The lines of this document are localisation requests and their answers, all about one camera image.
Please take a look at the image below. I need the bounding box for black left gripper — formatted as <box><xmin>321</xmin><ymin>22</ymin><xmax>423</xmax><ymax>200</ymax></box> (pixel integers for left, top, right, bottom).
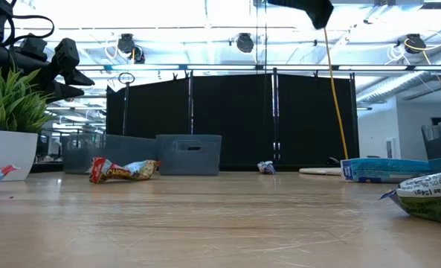
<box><xmin>16</xmin><ymin>34</ymin><xmax>96</xmax><ymax>105</ymax></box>

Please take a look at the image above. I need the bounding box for blue granola bar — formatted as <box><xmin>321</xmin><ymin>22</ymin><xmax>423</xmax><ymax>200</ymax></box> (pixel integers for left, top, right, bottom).
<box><xmin>340</xmin><ymin>157</ymin><xmax>435</xmax><ymax>184</ymax></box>

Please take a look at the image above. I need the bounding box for black ceiling spotlight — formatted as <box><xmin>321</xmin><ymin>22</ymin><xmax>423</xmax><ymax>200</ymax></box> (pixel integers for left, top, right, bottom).
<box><xmin>116</xmin><ymin>33</ymin><xmax>147</xmax><ymax>65</ymax></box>
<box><xmin>235</xmin><ymin>32</ymin><xmax>255</xmax><ymax>54</ymax></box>
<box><xmin>405</xmin><ymin>33</ymin><xmax>428</xmax><ymax>55</ymax></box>

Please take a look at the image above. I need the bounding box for green plant in white pot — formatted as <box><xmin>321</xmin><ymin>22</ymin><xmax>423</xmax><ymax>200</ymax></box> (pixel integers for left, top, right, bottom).
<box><xmin>0</xmin><ymin>63</ymin><xmax>56</xmax><ymax>182</ymax></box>

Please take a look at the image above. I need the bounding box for Chewy bar blue red wrapper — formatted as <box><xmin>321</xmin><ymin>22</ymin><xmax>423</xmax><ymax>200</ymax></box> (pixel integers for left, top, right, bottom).
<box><xmin>88</xmin><ymin>156</ymin><xmax>161</xmax><ymax>185</ymax></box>

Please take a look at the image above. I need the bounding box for black partition screen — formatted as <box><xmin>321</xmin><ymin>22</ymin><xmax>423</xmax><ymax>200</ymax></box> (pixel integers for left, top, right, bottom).
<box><xmin>106</xmin><ymin>71</ymin><xmax>359</xmax><ymax>168</ymax></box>

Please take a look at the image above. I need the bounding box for white flat plate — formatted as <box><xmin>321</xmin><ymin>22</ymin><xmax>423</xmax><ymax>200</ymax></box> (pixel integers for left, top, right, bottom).
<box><xmin>298</xmin><ymin>167</ymin><xmax>343</xmax><ymax>176</ymax></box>

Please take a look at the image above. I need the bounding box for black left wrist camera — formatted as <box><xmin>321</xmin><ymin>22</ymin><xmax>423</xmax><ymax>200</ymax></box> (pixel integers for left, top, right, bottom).
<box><xmin>51</xmin><ymin>36</ymin><xmax>80</xmax><ymax>74</ymax></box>

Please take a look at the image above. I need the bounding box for black ring-topped pole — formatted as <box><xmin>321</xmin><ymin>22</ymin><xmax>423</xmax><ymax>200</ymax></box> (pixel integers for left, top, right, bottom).
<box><xmin>118</xmin><ymin>71</ymin><xmax>136</xmax><ymax>137</ymax></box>

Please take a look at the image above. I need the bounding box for yellow hanging cable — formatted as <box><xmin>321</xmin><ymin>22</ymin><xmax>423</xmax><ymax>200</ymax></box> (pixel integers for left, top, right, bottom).
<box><xmin>323</xmin><ymin>28</ymin><xmax>350</xmax><ymax>161</ymax></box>

